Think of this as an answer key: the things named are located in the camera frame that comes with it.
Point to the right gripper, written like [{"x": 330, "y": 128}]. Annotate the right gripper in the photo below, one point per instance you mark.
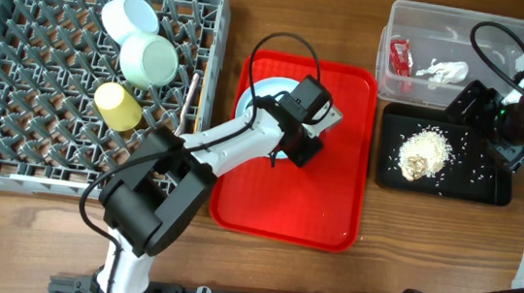
[{"x": 488, "y": 100}]

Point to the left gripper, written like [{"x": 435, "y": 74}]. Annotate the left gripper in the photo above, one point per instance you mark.
[{"x": 303, "y": 157}]

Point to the light blue dinner plate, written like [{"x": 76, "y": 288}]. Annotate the light blue dinner plate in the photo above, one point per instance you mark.
[{"x": 263, "y": 88}]

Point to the white tissue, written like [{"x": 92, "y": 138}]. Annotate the white tissue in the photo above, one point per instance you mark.
[{"x": 445, "y": 72}]

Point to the rice food scraps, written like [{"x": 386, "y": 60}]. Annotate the rice food scraps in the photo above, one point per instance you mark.
[{"x": 423, "y": 155}]

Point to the white plastic fork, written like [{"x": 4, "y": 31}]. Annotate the white plastic fork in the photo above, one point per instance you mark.
[{"x": 185, "y": 108}]

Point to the red snack wrapper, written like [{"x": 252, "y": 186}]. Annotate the red snack wrapper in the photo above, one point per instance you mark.
[{"x": 400, "y": 57}]

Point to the green bowl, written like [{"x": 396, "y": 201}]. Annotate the green bowl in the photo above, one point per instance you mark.
[{"x": 148, "y": 60}]

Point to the yellow plastic cup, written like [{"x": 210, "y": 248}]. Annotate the yellow plastic cup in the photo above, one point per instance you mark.
[{"x": 117, "y": 106}]

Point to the light blue small bowl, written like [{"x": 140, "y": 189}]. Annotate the light blue small bowl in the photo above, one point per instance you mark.
[{"x": 122, "y": 18}]

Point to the wooden chopstick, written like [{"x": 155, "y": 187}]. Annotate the wooden chopstick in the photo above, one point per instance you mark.
[{"x": 197, "y": 119}]

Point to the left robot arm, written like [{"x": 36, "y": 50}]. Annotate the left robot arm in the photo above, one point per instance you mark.
[{"x": 152, "y": 197}]

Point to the clear plastic waste bin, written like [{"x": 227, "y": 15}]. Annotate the clear plastic waste bin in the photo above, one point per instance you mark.
[{"x": 435, "y": 32}]

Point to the grey plastic dishwasher rack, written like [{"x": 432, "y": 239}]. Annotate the grey plastic dishwasher rack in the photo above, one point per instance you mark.
[{"x": 53, "y": 56}]

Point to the red plastic serving tray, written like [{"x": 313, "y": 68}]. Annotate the red plastic serving tray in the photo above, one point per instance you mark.
[{"x": 319, "y": 205}]

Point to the black plastic tray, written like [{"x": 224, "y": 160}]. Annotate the black plastic tray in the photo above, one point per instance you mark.
[{"x": 470, "y": 173}]

